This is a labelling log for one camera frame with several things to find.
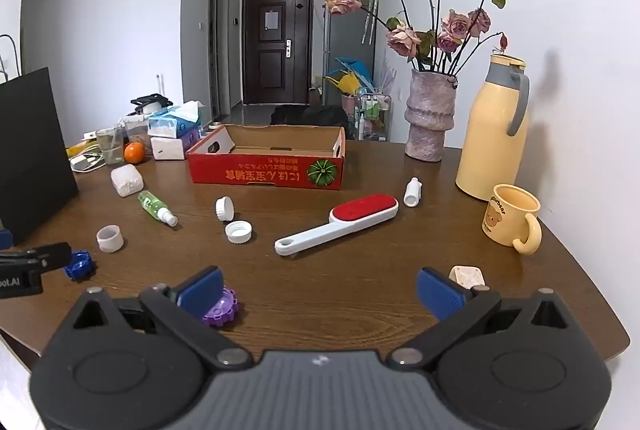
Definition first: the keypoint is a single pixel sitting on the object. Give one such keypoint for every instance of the white screw cap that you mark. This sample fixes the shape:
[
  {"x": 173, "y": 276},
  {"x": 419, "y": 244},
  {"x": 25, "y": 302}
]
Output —
[{"x": 225, "y": 209}]

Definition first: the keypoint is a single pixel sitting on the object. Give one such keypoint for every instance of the dried pink roses bouquet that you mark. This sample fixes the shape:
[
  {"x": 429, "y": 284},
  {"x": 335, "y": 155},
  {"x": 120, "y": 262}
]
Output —
[{"x": 452, "y": 25}]

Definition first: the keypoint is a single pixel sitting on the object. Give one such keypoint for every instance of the black device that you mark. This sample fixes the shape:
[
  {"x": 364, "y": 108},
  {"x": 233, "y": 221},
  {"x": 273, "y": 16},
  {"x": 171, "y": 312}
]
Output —
[{"x": 150, "y": 102}]

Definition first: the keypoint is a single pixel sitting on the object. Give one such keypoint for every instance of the hanging clear umbrellas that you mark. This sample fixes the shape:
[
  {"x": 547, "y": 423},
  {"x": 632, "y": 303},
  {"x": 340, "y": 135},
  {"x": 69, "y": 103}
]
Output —
[{"x": 369, "y": 17}]

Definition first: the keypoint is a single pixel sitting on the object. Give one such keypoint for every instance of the white plastic jar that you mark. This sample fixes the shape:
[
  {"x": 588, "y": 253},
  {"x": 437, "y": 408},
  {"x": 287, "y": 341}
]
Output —
[{"x": 127, "y": 181}]

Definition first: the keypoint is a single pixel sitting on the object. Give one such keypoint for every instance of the blue tissue pack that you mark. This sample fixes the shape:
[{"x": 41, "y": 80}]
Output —
[{"x": 172, "y": 120}]

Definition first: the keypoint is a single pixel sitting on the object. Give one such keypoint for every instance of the black paper bag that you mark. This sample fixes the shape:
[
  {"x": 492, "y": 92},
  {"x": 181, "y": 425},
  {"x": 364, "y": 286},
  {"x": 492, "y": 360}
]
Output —
[{"x": 30, "y": 160}]

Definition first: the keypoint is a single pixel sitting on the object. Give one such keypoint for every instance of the red and white lint brush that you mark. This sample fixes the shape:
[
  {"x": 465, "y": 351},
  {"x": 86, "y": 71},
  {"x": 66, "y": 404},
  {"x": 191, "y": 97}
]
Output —
[{"x": 360, "y": 210}]

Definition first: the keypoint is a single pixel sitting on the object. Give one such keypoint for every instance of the orange fruit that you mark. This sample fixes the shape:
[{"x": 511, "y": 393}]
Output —
[{"x": 134, "y": 153}]

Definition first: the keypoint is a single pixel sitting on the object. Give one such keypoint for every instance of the metal trolley rack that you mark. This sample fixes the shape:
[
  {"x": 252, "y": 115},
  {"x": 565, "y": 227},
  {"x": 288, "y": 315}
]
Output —
[{"x": 372, "y": 115}]

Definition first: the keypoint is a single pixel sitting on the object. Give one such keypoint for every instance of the green spray bottle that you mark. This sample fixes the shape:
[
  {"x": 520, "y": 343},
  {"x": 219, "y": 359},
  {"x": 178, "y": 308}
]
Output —
[{"x": 152, "y": 205}]

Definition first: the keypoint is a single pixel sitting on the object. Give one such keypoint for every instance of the dark brown door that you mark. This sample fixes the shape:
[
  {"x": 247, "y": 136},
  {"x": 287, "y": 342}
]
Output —
[{"x": 277, "y": 45}]

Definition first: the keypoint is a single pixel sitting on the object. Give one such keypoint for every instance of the pink textured vase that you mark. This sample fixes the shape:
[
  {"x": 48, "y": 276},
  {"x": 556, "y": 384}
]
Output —
[{"x": 429, "y": 120}]

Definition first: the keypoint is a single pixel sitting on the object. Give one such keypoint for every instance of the white power adapter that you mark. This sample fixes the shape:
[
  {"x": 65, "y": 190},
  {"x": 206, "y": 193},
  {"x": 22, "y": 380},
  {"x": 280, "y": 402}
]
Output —
[{"x": 85, "y": 164}]

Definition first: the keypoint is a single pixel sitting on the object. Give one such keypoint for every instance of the purple tissue pack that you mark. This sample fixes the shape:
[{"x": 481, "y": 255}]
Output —
[{"x": 170, "y": 149}]

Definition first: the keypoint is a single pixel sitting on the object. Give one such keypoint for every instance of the yellow bear mug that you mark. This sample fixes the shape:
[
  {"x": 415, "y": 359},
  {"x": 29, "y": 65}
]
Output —
[{"x": 505, "y": 215}]

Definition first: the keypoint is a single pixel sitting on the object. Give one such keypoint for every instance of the grey refrigerator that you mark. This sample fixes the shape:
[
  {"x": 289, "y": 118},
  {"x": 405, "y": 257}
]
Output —
[{"x": 345, "y": 40}]

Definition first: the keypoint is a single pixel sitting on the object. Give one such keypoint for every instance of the white ribbed lid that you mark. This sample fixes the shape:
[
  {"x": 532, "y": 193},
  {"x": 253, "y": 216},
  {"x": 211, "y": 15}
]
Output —
[{"x": 239, "y": 232}]

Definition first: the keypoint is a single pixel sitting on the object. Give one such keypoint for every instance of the small white bottle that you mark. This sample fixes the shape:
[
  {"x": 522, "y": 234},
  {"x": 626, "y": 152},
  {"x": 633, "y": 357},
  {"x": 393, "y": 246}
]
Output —
[{"x": 412, "y": 192}]

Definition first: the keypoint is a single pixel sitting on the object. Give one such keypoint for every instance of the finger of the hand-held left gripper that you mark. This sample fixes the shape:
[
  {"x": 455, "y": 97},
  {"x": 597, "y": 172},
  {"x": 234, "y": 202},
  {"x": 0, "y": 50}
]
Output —
[{"x": 50, "y": 255}]

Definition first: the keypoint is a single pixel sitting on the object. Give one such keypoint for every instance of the glass cup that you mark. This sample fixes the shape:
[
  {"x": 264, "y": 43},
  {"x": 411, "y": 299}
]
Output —
[{"x": 111, "y": 145}]

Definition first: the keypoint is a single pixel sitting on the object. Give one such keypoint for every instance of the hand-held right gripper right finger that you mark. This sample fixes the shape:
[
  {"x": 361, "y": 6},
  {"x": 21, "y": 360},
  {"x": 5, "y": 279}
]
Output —
[{"x": 440, "y": 294}]

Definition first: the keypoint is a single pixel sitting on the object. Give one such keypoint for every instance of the purple gear-shaped cap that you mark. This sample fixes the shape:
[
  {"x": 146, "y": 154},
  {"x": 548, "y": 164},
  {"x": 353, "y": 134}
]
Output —
[{"x": 225, "y": 310}]

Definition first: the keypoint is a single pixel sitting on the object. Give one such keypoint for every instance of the blue gear-shaped cap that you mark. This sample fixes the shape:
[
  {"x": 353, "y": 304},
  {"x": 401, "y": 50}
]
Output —
[{"x": 80, "y": 266}]

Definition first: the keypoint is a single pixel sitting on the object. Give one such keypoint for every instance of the yellow thermos jug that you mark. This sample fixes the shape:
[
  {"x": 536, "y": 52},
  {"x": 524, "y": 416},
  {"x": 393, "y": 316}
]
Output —
[{"x": 490, "y": 145}]

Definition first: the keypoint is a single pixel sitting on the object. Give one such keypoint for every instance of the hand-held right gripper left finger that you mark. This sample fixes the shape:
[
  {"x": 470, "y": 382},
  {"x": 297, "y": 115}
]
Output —
[{"x": 202, "y": 291}]

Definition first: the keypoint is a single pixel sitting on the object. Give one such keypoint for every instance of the red cardboard box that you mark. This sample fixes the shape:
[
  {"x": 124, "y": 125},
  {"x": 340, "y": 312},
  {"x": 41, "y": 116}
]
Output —
[{"x": 265, "y": 170}]

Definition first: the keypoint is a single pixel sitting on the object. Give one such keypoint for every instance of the clear plastic container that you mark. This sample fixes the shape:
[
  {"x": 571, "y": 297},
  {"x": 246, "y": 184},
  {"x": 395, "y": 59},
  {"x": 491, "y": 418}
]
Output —
[{"x": 136, "y": 130}]

